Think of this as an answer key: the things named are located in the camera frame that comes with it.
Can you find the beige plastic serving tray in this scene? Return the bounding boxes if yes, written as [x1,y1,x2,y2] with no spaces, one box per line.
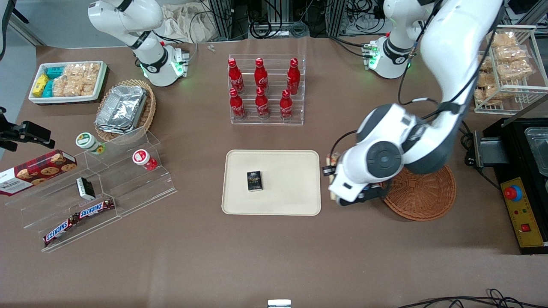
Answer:
[221,149,322,216]

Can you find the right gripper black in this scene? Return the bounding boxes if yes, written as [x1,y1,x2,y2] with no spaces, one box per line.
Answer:
[0,107,57,151]

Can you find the yellow control panel box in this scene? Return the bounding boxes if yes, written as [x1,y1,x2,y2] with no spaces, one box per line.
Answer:
[500,177,547,249]

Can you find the sandwich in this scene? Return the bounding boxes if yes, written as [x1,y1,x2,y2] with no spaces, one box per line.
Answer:
[325,151,343,189]

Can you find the red lid yogurt cup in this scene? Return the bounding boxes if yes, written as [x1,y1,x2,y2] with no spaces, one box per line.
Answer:
[132,149,158,171]

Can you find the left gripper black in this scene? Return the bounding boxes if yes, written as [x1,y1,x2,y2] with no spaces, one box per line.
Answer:
[322,166,388,207]

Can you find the Walkers red tartan cookie box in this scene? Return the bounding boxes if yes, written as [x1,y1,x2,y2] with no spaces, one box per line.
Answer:
[0,150,78,197]

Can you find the coiled black cable bundle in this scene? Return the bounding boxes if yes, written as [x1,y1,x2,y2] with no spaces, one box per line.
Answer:
[247,16,310,40]

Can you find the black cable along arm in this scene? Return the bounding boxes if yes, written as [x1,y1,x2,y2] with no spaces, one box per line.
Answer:
[397,0,506,144]

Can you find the crumpled beige cloth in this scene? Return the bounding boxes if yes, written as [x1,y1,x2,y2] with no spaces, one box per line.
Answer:
[160,3,223,44]

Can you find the aluminium frame post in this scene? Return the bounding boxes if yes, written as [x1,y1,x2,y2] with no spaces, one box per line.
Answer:
[327,0,347,37]
[208,0,234,40]

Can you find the green lid yogurt cup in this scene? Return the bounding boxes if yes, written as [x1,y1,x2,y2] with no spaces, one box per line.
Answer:
[76,132,106,155]

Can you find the small black box gold print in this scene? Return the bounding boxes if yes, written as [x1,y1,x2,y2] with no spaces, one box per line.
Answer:
[247,171,264,192]

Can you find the clear acrylic bottle rack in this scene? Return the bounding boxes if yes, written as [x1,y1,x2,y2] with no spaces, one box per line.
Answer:
[228,54,306,126]

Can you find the yellow snack pack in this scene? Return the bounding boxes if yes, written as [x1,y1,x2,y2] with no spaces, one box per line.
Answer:
[33,74,50,98]

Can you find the black machine power cable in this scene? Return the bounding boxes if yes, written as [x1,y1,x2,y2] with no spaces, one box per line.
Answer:
[460,121,502,191]

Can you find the stacked aluminium foil containers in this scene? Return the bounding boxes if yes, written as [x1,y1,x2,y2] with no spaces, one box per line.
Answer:
[95,85,149,134]

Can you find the white rectangular plastic bin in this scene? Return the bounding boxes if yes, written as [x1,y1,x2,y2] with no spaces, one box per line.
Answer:
[28,61,108,105]

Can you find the round brown wicker basket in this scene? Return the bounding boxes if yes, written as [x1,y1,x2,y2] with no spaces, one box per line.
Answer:
[380,164,457,222]

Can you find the oval light wicker basket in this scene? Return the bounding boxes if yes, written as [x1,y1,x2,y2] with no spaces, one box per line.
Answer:
[95,79,157,142]

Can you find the red Coca-Cola bottle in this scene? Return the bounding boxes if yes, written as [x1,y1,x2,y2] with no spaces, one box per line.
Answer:
[229,88,246,120]
[255,87,271,119]
[228,58,245,95]
[254,58,269,93]
[279,89,294,121]
[286,58,301,96]

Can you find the black box machine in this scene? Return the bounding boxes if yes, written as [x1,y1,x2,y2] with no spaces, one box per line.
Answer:
[466,117,548,255]

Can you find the black stand leg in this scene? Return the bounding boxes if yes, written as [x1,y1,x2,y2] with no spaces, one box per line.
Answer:
[0,0,30,61]

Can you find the white wire rack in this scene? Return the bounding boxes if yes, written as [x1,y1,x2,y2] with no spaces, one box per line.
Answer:
[474,24,548,116]

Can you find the clear acrylic stepped display stand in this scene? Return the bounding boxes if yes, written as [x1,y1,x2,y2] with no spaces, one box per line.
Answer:
[4,126,178,253]

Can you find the black cables loose loops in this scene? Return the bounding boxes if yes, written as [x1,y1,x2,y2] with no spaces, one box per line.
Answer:
[397,288,548,308]

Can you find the small black box white side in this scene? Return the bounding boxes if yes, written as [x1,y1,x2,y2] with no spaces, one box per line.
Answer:
[76,177,96,201]

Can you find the Snickers chocolate bar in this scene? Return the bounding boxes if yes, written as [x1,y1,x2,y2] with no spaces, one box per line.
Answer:
[43,214,80,247]
[77,198,116,220]

